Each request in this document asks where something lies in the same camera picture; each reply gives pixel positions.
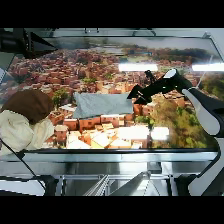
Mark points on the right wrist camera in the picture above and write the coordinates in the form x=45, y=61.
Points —
x=150, y=76

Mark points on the grey T-shirt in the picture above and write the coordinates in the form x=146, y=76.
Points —
x=101, y=105

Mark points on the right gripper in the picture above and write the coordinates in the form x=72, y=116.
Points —
x=146, y=92

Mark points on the brown garment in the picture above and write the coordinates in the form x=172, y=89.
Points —
x=28, y=104

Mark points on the silver frame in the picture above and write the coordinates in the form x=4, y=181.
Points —
x=100, y=157

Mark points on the cream garment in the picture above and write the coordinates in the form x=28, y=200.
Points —
x=18, y=133

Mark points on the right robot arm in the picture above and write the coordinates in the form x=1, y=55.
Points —
x=206, y=111

